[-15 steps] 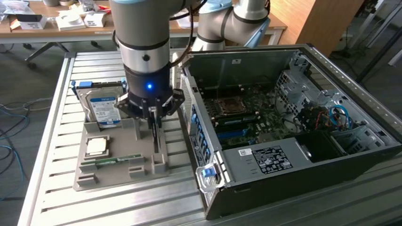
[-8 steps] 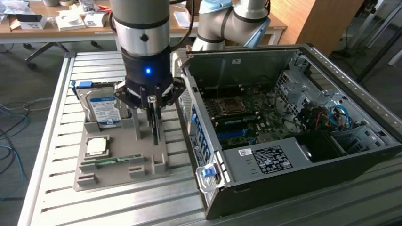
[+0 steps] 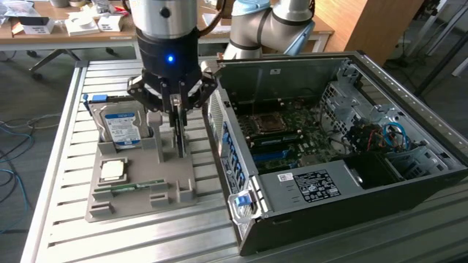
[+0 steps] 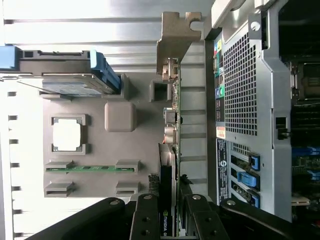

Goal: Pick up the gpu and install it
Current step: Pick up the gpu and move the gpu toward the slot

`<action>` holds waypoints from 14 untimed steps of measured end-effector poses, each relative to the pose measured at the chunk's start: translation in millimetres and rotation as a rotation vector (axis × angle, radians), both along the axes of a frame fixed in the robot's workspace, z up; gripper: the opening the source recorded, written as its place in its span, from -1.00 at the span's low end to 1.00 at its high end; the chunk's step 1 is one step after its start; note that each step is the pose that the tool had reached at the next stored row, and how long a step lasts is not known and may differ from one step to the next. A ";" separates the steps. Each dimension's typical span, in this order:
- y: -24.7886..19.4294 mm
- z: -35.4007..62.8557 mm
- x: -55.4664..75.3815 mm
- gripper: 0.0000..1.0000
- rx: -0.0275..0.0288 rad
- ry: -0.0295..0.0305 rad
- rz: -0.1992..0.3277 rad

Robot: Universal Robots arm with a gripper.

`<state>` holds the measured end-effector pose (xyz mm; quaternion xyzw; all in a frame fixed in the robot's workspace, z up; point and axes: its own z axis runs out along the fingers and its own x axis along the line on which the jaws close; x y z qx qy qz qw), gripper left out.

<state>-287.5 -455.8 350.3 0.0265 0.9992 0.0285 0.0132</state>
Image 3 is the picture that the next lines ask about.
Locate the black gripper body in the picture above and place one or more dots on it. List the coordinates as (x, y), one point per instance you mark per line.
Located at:
(170, 54)

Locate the black low-profile graphics card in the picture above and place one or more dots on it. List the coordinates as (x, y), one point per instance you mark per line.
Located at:
(180, 131)

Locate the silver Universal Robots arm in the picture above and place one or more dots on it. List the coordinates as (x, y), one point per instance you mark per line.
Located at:
(252, 27)

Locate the hard disk blue label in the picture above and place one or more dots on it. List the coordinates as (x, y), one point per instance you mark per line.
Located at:
(120, 126)

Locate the white paper stack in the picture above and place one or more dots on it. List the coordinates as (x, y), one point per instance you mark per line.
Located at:
(222, 27)

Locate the small white labelled box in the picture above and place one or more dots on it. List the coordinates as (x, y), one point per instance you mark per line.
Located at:
(110, 24)

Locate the metal CPU socket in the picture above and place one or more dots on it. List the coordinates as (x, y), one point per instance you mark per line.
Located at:
(268, 122)

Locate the flat white box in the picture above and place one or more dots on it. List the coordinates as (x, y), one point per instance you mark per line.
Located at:
(82, 32)

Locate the dark RAM stick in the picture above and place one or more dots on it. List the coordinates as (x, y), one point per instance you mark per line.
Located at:
(274, 139)

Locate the white tape roll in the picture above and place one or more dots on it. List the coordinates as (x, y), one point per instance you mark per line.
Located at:
(82, 20)

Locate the grey parts rack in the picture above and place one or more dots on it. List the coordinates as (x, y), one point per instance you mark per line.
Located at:
(146, 170)

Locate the silver CPU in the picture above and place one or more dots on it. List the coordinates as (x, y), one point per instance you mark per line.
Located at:
(111, 170)

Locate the blue expansion slot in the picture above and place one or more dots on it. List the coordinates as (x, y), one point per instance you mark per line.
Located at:
(271, 156)

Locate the wooden desk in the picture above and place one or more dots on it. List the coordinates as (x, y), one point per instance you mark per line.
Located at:
(323, 28)
(55, 38)

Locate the green RAM stick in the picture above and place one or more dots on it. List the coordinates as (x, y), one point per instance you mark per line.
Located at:
(128, 187)

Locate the green motherboard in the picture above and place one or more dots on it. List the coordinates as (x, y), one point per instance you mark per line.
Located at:
(314, 142)

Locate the grey cup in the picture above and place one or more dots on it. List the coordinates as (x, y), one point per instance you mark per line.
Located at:
(59, 3)

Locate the white box black lid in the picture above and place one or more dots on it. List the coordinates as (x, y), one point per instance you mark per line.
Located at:
(36, 28)

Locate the perforated metal disk cage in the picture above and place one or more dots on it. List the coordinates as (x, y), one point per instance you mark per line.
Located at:
(343, 109)

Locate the silver chipset heatsink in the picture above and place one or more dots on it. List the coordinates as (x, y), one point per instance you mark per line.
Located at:
(311, 161)

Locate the blue case latch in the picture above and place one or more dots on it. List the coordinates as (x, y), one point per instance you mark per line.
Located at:
(243, 199)

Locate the grey power supply unit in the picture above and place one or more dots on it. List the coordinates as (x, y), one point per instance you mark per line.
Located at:
(278, 191)

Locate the clear plastic bag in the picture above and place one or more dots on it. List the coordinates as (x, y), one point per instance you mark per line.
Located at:
(20, 6)

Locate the wooden cabinet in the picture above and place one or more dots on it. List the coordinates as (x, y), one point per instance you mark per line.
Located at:
(384, 22)

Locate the black open PC case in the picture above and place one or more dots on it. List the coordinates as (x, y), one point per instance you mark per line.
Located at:
(328, 224)

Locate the metal disk bay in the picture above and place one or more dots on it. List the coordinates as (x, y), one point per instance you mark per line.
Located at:
(416, 161)

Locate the dark desk leg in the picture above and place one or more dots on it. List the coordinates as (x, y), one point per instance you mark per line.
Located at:
(439, 71)

